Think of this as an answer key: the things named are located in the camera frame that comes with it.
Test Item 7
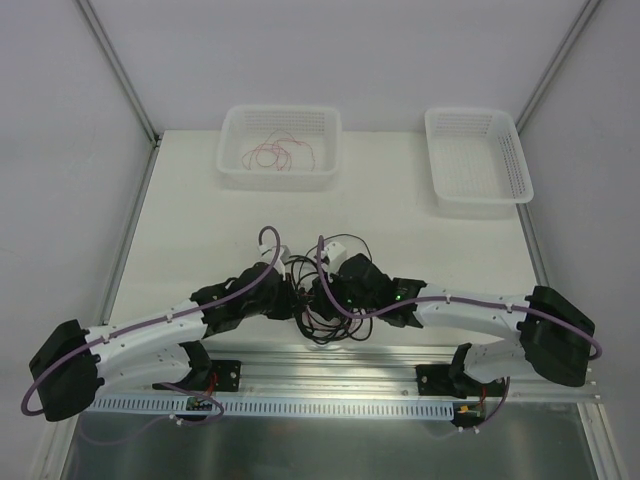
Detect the black cable bundle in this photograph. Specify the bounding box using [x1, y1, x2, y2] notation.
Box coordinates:
[287, 234, 376, 347]

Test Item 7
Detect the thin red wire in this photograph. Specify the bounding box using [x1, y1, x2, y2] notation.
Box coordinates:
[241, 127, 318, 174]

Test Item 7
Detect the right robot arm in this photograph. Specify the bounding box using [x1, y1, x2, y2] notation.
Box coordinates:
[310, 254, 601, 399]

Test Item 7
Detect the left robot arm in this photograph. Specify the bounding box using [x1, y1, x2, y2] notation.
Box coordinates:
[21, 262, 295, 422]

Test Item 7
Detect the left white plastic basket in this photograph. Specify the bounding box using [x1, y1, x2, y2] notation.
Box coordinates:
[216, 105, 342, 192]

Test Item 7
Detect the white plastic basket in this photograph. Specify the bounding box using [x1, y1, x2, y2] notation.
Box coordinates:
[216, 105, 342, 192]
[424, 107, 534, 219]

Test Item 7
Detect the right white plastic basket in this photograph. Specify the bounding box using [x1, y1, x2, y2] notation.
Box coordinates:
[424, 107, 534, 219]

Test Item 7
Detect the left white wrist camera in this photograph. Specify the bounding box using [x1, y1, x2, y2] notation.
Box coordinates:
[258, 244, 291, 277]

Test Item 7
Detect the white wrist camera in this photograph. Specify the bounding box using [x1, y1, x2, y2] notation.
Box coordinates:
[258, 244, 291, 277]
[320, 241, 347, 272]

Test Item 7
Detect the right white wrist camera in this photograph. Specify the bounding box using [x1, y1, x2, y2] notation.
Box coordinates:
[320, 241, 347, 272]

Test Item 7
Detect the aluminium mounting rail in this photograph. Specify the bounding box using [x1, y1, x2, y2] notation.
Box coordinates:
[99, 344, 601, 404]

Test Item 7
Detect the white slotted cable duct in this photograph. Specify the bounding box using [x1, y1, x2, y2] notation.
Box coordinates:
[88, 394, 454, 422]

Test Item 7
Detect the left aluminium frame post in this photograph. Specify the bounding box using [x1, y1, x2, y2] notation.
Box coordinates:
[73, 0, 161, 145]

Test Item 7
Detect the aluminium frame post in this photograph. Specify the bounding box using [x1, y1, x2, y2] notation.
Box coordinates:
[73, 0, 161, 145]
[515, 0, 604, 134]

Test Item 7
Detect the right aluminium frame post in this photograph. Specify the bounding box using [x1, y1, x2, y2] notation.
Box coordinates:
[515, 0, 604, 134]

